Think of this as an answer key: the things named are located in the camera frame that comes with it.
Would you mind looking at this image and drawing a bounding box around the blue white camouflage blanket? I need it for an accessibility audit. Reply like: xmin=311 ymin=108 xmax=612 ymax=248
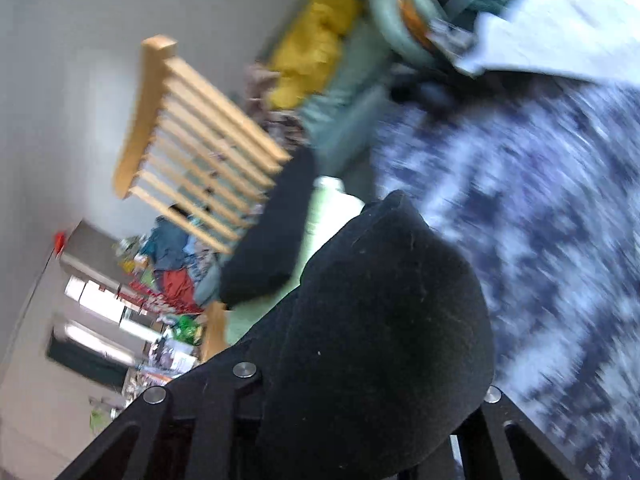
xmin=372 ymin=77 xmax=640 ymax=480

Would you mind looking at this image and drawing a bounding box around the light green sofa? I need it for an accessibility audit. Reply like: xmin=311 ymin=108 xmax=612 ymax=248
xmin=297 ymin=0 xmax=451 ymax=183

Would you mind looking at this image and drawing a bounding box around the light green towel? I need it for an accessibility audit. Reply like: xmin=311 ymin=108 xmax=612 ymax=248
xmin=226 ymin=175 xmax=366 ymax=347

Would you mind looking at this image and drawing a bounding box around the yellow jacket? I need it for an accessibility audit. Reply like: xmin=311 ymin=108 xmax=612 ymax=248
xmin=267 ymin=0 xmax=363 ymax=111

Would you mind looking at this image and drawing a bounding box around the pile of colourful clutter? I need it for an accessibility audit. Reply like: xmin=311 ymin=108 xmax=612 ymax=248
xmin=115 ymin=205 xmax=223 ymax=376

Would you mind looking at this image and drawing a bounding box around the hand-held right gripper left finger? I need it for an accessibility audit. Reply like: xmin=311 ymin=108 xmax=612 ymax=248
xmin=55 ymin=361 xmax=267 ymax=480

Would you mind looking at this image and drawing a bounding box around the black fleece garment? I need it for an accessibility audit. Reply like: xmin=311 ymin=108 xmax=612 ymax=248
xmin=250 ymin=190 xmax=496 ymax=480

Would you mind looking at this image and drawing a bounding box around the grey cabinet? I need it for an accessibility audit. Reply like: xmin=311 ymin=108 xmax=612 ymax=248
xmin=47 ymin=220 xmax=156 ymax=386

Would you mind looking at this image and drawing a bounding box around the folded black cloth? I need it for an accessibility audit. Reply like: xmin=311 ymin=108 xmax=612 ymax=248
xmin=219 ymin=149 xmax=320 ymax=306

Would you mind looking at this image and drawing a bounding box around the wooden slatted chair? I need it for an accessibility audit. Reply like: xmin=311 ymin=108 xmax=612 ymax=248
xmin=112 ymin=35 xmax=296 ymax=361

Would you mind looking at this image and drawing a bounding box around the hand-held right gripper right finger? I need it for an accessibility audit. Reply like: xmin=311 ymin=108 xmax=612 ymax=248
xmin=456 ymin=385 xmax=587 ymax=480

